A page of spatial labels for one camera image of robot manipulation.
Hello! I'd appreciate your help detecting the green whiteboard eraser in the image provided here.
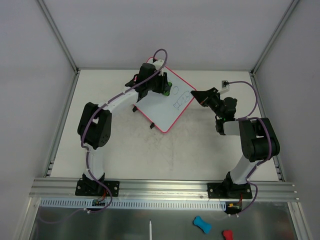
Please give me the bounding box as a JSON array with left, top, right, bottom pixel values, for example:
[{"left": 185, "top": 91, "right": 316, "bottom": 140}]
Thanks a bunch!
[{"left": 163, "top": 81, "right": 173, "bottom": 97}]

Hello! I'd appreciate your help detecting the pink framed whiteboard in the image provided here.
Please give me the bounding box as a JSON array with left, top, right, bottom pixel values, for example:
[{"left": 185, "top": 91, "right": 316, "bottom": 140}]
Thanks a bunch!
[{"left": 135, "top": 67, "right": 195, "bottom": 133}]

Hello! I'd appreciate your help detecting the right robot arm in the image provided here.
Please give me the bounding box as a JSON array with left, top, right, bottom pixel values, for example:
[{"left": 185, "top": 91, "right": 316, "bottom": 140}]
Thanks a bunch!
[{"left": 191, "top": 87, "right": 280, "bottom": 198}]

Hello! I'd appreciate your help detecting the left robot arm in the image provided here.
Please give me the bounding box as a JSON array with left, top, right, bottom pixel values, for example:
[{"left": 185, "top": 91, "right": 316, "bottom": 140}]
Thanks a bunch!
[{"left": 77, "top": 59, "right": 171, "bottom": 195}]

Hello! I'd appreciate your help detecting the blue eraser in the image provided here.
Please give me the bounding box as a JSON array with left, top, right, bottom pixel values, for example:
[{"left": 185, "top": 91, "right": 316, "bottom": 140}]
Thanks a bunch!
[{"left": 193, "top": 216, "right": 212, "bottom": 234}]

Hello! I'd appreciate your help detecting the red eraser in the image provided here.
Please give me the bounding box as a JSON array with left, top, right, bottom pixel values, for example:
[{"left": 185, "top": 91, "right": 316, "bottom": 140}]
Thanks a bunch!
[{"left": 222, "top": 230, "right": 234, "bottom": 240}]

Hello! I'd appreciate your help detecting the white marker pen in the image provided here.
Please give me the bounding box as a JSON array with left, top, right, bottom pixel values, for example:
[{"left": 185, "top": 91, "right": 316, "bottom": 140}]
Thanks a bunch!
[{"left": 149, "top": 219, "right": 153, "bottom": 240}]

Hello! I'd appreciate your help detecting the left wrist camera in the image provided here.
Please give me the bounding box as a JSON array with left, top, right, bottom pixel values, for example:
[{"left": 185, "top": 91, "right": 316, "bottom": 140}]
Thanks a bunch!
[{"left": 152, "top": 58, "right": 166, "bottom": 76}]

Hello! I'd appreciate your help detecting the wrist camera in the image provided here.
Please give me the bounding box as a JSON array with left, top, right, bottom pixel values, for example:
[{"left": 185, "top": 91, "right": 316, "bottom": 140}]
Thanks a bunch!
[
  {"left": 152, "top": 58, "right": 166, "bottom": 76},
  {"left": 218, "top": 80, "right": 230, "bottom": 95}
]

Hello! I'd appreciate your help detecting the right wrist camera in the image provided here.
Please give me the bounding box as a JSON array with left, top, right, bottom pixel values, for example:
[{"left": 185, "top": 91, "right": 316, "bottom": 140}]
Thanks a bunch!
[{"left": 218, "top": 80, "right": 230, "bottom": 95}]

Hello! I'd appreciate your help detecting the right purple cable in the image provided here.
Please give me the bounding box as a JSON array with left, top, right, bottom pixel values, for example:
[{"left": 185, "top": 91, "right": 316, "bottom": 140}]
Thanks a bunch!
[{"left": 226, "top": 80, "right": 273, "bottom": 218}]

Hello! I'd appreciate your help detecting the whiteboard wire stand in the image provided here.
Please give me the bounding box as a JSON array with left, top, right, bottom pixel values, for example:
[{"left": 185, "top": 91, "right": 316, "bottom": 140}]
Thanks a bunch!
[{"left": 132, "top": 106, "right": 156, "bottom": 129}]

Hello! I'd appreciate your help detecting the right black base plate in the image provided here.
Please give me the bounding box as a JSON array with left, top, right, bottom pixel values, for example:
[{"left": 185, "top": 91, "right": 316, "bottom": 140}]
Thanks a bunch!
[{"left": 207, "top": 182, "right": 253, "bottom": 200}]

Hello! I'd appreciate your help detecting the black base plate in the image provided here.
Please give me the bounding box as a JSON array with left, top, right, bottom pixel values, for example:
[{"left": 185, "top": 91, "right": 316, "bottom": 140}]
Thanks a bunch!
[
  {"left": 75, "top": 178, "right": 120, "bottom": 197},
  {"left": 207, "top": 182, "right": 253, "bottom": 200}
]

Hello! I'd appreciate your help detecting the left aluminium frame post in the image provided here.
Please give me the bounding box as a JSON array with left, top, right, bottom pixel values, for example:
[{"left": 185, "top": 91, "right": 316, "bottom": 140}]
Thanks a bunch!
[{"left": 35, "top": 0, "right": 79, "bottom": 74}]

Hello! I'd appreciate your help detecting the aluminium frame post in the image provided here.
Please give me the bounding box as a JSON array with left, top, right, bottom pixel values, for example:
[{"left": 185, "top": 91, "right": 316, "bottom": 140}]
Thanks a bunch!
[
  {"left": 35, "top": 0, "right": 79, "bottom": 74},
  {"left": 250, "top": 0, "right": 300, "bottom": 76}
]

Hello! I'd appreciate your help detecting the slotted white cable duct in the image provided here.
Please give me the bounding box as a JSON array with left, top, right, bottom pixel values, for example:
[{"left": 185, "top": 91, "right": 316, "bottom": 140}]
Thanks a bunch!
[{"left": 39, "top": 197, "right": 227, "bottom": 212}]

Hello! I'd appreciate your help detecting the right aluminium frame post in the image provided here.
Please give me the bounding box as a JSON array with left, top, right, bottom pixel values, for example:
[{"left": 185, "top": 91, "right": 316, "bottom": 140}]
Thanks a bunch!
[{"left": 250, "top": 0, "right": 300, "bottom": 76}]

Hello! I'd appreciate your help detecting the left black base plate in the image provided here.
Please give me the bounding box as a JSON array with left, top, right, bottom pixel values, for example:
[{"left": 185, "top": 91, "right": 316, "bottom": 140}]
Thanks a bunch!
[{"left": 75, "top": 178, "right": 120, "bottom": 197}]

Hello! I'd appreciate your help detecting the aluminium mounting rail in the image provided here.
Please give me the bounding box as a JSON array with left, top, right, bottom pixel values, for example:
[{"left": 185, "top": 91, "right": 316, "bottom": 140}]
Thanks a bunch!
[{"left": 29, "top": 177, "right": 300, "bottom": 202}]

